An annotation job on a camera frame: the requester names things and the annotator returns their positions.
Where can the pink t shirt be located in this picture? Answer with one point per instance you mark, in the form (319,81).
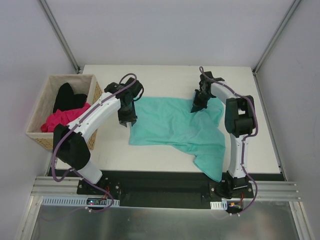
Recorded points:
(63,118)

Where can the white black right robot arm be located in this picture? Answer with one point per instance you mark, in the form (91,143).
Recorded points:
(240,122)

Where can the left rear aluminium post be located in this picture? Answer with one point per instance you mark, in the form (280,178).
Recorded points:
(59,35)

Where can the white cable duct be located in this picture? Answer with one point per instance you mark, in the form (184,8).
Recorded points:
(67,201)
(225,205)

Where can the aluminium post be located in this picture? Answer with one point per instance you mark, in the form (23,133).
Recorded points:
(59,35)
(277,34)

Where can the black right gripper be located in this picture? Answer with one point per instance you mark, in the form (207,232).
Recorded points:
(199,101)

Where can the aluminium front frame rail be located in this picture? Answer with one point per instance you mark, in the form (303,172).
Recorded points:
(264,187)

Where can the teal t shirt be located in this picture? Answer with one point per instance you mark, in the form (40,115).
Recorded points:
(170,121)

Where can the left white cable duct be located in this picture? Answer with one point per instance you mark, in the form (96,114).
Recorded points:
(67,201)

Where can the wicker laundry basket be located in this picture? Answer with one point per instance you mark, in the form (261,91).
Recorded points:
(80,83)

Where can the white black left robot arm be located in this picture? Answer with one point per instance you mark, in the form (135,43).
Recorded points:
(70,142)

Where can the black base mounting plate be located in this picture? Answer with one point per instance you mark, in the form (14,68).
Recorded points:
(150,189)

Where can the black t shirt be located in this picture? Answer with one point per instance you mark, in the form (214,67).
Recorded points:
(67,100)

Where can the right rear aluminium post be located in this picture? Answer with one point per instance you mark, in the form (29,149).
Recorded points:
(277,34)

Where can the right white cable duct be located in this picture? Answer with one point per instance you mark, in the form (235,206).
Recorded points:
(225,205)

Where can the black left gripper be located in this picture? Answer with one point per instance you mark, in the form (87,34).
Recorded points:
(127,117)

